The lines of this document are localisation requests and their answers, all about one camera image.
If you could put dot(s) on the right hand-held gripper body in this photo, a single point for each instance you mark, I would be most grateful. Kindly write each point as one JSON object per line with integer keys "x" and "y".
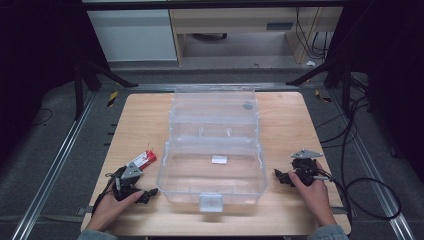
{"x": 306, "y": 154}

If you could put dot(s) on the red and white packet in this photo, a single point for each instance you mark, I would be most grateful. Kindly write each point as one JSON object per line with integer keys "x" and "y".
{"x": 146, "y": 159}

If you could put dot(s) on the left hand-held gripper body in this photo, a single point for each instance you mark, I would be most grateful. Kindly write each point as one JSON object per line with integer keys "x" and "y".
{"x": 130, "y": 171}

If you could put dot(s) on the flat rounded floor device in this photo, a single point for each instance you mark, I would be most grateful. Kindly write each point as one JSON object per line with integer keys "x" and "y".
{"x": 209, "y": 37}

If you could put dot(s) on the black metal stand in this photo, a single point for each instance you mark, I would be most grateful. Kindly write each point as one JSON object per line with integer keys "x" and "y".
{"x": 336, "y": 71}
{"x": 80, "y": 86}

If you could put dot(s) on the yellow and black tape strip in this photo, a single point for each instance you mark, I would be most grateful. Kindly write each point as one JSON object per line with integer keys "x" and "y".
{"x": 322, "y": 96}
{"x": 112, "y": 99}

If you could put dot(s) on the person's left hand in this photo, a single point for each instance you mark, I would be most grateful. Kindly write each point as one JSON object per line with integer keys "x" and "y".
{"x": 106, "y": 213}

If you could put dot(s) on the white cabinet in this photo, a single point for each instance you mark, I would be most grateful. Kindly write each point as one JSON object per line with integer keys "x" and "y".
{"x": 133, "y": 35}

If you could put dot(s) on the short metal floor rail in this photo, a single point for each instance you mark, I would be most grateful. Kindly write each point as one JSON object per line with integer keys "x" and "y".
{"x": 153, "y": 87}

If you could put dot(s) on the person's right hand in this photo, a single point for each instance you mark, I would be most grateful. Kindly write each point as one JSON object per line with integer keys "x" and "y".
{"x": 316, "y": 200}

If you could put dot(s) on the clear plastic storage box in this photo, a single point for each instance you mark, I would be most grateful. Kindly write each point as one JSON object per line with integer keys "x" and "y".
{"x": 213, "y": 186}

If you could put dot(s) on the long metal floor rail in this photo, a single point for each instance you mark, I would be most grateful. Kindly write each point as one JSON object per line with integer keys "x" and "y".
{"x": 373, "y": 173}
{"x": 53, "y": 170}

